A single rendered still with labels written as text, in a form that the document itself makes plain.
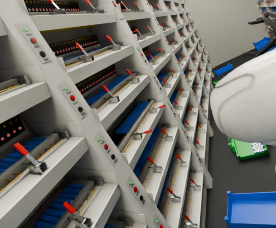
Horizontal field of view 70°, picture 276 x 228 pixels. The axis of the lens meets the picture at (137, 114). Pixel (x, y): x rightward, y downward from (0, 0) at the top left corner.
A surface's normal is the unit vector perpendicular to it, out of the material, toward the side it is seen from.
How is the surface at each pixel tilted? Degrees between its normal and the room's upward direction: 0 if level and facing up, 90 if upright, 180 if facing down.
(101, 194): 21
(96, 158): 90
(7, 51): 90
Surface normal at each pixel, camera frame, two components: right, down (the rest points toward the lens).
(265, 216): -0.51, -0.83
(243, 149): -0.60, -0.51
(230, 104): -0.86, 0.03
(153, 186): -0.18, -0.90
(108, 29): -0.33, 0.44
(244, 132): -0.54, 0.71
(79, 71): 0.93, -0.02
